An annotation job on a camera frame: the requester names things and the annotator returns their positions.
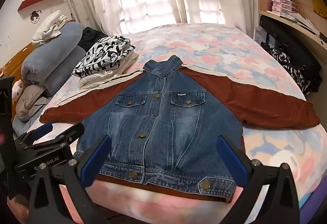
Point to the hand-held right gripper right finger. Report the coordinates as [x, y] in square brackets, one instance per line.
[231, 160]

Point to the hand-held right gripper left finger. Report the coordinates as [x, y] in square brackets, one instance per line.
[98, 160]

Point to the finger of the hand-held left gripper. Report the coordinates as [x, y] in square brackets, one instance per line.
[72, 132]
[42, 130]

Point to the denim jacket with brown sleeves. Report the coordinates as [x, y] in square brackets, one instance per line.
[158, 124]

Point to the white folded clothes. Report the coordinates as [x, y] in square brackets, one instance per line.
[48, 27]

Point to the grey padded pillow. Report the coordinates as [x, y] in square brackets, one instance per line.
[28, 101]

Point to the pink plush toy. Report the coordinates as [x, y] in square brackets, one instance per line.
[18, 89]

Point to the cream folded garment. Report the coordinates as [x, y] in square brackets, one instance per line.
[102, 77]

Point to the blue-grey rolled blanket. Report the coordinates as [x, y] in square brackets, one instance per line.
[51, 60]

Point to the wooden headboard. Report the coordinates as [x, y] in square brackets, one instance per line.
[12, 63]

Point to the black and white patterned garment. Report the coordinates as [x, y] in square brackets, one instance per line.
[102, 57]

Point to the purple cloth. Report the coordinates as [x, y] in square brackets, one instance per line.
[315, 210]

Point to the black and white speckled cloth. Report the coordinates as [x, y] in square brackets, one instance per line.
[283, 60]

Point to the bed with floral sheet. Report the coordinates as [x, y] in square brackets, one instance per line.
[204, 42]

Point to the white labelled box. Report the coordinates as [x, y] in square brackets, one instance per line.
[259, 34]

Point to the black bag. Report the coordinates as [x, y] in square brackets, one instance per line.
[288, 45]

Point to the white papers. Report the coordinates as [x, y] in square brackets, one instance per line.
[304, 20]

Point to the pink mini drawer stack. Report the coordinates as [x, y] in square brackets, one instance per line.
[279, 5]

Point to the cartoon face wall sticker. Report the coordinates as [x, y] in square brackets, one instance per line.
[34, 17]

